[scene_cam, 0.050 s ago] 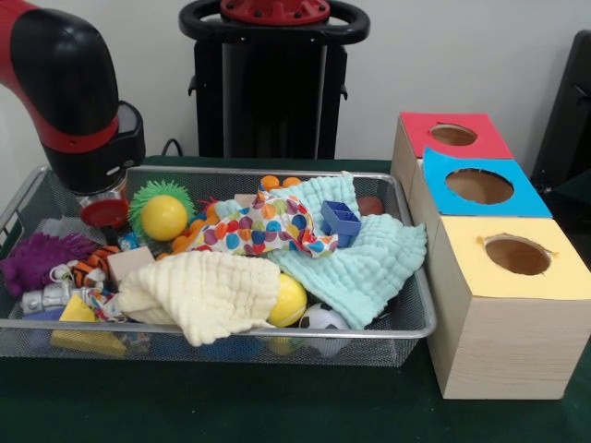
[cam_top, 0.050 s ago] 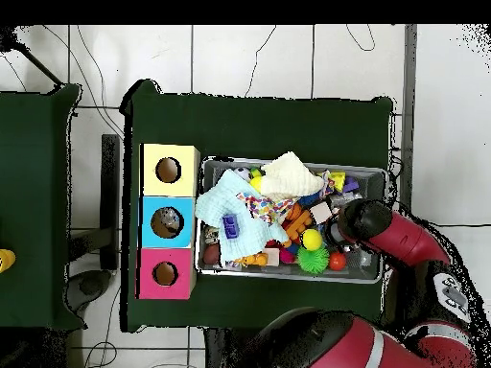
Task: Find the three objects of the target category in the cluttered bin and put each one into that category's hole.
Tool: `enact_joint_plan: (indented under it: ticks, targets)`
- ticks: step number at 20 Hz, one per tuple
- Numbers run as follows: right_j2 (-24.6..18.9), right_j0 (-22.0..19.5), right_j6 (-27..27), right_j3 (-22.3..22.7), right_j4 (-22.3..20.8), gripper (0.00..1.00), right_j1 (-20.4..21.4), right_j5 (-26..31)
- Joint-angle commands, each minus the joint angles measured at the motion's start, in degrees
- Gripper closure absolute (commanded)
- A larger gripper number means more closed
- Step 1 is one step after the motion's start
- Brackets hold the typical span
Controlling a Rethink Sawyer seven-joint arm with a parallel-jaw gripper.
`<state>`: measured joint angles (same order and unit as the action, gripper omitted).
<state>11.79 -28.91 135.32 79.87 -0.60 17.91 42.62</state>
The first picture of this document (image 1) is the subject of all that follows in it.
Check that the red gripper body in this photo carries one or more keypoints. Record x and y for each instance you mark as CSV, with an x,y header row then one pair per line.
x,y
104,212

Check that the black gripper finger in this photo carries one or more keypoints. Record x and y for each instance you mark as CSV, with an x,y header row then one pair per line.
x,y
111,235

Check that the cream waffle cloth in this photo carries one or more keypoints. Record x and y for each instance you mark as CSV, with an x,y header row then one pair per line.
x,y
208,290

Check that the colourful polka dot cloth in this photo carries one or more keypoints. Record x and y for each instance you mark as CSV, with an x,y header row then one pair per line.
x,y
258,226

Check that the red robot base flange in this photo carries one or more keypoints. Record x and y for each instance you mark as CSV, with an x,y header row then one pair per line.
x,y
277,11

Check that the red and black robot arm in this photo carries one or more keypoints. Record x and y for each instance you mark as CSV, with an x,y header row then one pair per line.
x,y
60,92

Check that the wooden box with three holes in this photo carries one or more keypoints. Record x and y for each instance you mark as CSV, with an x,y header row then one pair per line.
x,y
503,350

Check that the green spiky rubber ball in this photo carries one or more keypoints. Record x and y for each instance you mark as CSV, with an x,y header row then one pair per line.
x,y
143,198

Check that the plain yellow ball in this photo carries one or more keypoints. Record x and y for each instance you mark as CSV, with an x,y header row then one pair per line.
x,y
164,218

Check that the purple knobbly rubber toy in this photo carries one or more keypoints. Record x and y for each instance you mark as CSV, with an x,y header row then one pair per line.
x,y
37,254

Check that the yellow wedge block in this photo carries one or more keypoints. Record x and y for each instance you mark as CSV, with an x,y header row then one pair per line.
x,y
74,314

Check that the yellow tennis ball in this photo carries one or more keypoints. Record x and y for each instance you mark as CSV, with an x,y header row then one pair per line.
x,y
291,302

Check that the dark green table cloth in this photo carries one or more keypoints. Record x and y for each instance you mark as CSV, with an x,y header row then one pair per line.
x,y
231,406
575,203

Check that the small black-white soccer ball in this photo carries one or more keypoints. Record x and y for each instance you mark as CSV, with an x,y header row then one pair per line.
x,y
323,317

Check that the blue plastic building block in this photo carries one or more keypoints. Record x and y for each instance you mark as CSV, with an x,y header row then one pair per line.
x,y
344,223

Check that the mint green waffle cloth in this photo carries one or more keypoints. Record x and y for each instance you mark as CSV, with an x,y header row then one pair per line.
x,y
360,272

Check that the black upright panel stand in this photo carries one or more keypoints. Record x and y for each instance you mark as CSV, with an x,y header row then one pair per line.
x,y
568,115

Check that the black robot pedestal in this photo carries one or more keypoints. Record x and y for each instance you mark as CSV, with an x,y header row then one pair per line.
x,y
272,92

